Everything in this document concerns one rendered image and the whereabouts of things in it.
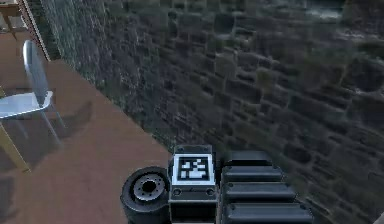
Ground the silver metal chair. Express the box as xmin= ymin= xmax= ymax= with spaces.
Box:
xmin=0 ymin=39 xmax=66 ymax=147

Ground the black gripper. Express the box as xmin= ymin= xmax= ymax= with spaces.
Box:
xmin=120 ymin=166 xmax=172 ymax=224

